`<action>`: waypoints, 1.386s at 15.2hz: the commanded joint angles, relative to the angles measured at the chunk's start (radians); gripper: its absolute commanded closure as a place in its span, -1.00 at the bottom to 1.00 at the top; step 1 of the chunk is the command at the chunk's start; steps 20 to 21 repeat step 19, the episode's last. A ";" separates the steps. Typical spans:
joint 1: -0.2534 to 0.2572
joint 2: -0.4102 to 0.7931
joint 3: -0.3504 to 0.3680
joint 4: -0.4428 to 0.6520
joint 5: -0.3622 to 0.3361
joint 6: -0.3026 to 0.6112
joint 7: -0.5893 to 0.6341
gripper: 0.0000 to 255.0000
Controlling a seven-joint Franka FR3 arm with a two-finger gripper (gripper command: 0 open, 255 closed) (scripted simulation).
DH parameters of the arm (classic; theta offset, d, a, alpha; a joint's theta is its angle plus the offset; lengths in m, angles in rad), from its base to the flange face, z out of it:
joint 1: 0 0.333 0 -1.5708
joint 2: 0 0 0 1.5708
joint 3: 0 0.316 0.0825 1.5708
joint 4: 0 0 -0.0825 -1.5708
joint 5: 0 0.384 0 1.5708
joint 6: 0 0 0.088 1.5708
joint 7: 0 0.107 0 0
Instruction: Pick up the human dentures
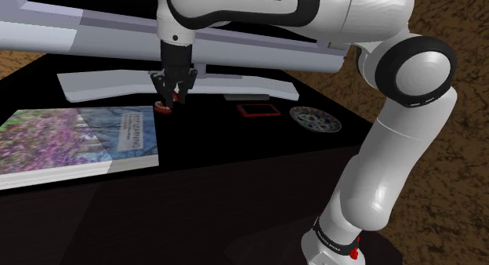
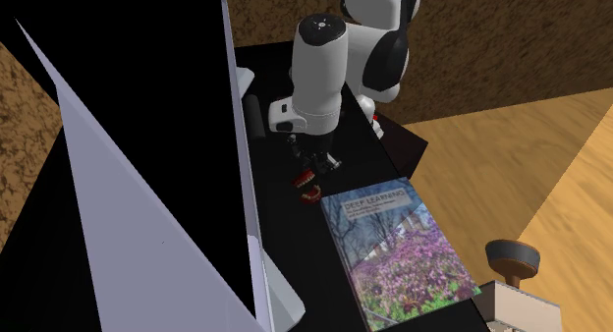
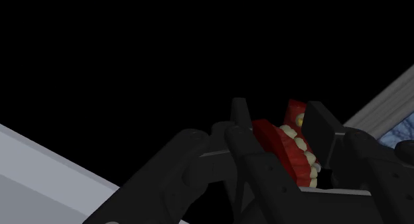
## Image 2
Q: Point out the book with purple flower cover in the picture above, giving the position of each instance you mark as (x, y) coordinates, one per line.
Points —
(392, 254)

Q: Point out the red and white denture model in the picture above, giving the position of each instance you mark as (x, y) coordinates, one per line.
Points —
(310, 193)

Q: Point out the dark robot stand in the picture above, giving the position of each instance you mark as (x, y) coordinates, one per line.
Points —
(404, 146)

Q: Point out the black desk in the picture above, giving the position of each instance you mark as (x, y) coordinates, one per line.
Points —
(292, 240)

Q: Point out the black cylinder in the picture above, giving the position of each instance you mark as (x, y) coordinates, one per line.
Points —
(255, 116)

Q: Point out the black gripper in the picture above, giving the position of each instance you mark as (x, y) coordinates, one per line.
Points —
(311, 151)

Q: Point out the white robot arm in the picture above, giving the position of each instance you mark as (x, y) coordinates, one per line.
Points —
(318, 77)

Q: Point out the beige box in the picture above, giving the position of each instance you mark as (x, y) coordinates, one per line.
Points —
(519, 309)

